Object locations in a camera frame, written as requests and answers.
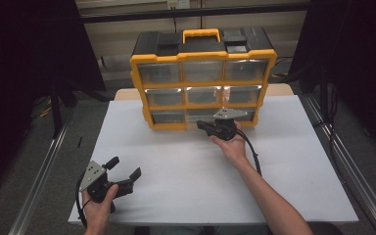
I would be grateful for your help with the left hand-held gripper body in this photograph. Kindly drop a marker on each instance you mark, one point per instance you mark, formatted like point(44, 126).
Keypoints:
point(93, 176)

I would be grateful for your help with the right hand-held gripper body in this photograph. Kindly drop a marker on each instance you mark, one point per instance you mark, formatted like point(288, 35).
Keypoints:
point(223, 130)

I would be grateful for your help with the yellow black storage cabinet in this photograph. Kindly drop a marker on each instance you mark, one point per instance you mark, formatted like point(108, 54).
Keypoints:
point(205, 42)

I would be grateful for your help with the person's right hand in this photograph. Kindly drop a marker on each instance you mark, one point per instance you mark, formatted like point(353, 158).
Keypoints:
point(233, 150)

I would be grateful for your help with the person's left hand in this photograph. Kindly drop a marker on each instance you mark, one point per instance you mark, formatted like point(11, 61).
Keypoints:
point(98, 213)

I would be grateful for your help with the rows of clear drawers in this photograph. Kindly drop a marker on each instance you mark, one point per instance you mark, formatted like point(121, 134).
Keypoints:
point(159, 72)

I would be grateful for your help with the black metal stand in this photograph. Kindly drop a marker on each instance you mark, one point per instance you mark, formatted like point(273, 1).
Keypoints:
point(56, 111)

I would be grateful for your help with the black horizontal bar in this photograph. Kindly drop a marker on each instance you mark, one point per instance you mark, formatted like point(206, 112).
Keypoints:
point(192, 13)

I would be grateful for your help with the black curtain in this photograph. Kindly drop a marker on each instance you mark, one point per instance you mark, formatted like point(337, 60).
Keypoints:
point(355, 58)
point(19, 65)

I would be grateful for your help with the metal floor rail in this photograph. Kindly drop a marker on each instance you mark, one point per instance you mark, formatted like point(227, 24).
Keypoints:
point(39, 182)
point(349, 163)

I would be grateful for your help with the white wall socket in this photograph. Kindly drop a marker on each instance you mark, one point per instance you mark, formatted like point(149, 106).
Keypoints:
point(178, 4)

